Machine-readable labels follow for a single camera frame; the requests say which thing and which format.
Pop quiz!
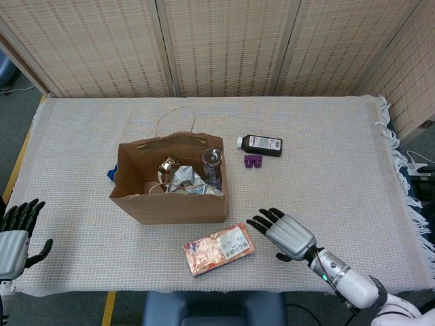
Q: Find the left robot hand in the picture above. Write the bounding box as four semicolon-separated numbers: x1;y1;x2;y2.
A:
0;198;54;280

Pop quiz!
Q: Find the beige folding screen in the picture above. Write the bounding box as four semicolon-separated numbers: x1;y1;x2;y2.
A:
0;0;435;139

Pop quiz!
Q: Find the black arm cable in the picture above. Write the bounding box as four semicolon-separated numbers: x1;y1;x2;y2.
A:
334;288;362;326

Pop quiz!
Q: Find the white power strip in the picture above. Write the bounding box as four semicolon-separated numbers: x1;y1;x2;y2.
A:
405;150;435;178

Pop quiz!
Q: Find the clear plastic bottle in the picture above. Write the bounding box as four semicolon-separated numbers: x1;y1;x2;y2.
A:
201;147;224;192

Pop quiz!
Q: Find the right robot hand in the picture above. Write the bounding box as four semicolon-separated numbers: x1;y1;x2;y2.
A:
245;207;318;264

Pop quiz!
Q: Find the brown paper bag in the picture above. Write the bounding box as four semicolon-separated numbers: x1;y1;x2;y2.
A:
108;106;228;225

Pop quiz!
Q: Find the orange biscuit box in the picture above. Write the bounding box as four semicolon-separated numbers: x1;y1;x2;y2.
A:
183;221;256;279

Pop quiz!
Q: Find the dark bottle white cap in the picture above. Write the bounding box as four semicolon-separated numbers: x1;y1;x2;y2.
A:
236;134;284;158

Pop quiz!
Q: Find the small blue object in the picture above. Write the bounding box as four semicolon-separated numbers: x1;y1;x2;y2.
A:
106;164;120;185

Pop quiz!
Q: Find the gold snack wrapper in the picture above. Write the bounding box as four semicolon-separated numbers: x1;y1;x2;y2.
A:
156;155;181;186

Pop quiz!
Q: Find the purple toy brick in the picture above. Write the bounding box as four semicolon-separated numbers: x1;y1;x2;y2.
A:
243;153;264;169

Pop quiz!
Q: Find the white blue snack bag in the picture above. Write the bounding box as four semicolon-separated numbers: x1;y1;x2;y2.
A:
166;164;226;199

